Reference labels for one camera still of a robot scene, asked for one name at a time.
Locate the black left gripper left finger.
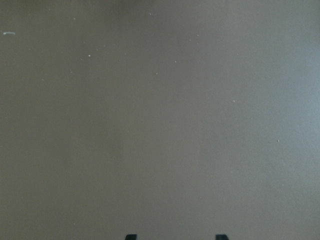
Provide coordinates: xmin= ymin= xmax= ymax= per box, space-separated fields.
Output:
xmin=125 ymin=234 xmax=137 ymax=240

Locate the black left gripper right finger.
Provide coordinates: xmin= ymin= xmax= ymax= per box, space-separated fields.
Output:
xmin=215 ymin=234 xmax=229 ymax=240

